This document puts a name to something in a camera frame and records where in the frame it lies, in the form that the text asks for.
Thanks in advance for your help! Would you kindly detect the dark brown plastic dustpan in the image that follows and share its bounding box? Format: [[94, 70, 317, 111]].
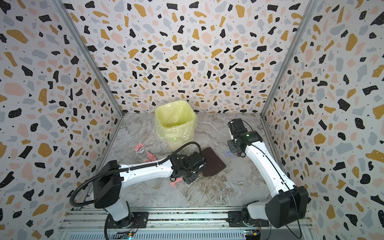
[[202, 147, 227, 177]]

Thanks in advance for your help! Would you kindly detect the cream bin with green bag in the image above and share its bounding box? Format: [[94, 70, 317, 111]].
[[155, 100, 198, 151]]

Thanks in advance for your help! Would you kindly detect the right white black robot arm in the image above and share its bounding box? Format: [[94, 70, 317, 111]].
[[227, 119, 309, 228]]

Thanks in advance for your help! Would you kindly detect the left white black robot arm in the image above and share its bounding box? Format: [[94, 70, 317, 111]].
[[92, 152, 207, 228]]

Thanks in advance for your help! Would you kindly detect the pink paper scrap front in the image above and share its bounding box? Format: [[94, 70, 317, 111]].
[[171, 178, 183, 187]]

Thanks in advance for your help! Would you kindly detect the pink paper scrap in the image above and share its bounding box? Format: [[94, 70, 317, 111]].
[[146, 152, 157, 162], [171, 178, 183, 187]]

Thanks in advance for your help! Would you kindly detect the pink paper scrap upper left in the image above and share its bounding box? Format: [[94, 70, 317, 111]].
[[146, 152, 157, 162]]

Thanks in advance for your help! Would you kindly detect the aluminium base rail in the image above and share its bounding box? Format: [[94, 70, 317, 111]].
[[57, 207, 317, 240]]

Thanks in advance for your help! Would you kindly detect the black corrugated cable conduit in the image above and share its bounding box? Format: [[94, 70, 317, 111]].
[[69, 141, 202, 208]]

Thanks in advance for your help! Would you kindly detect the right aluminium corner post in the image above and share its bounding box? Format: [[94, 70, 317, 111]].
[[261, 0, 319, 119]]

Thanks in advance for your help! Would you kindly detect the aluminium corner post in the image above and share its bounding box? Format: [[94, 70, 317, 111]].
[[52, 0, 124, 118], [261, 0, 319, 119]]

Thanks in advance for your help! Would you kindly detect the left aluminium corner post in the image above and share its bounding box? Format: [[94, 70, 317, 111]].
[[52, 0, 124, 118]]

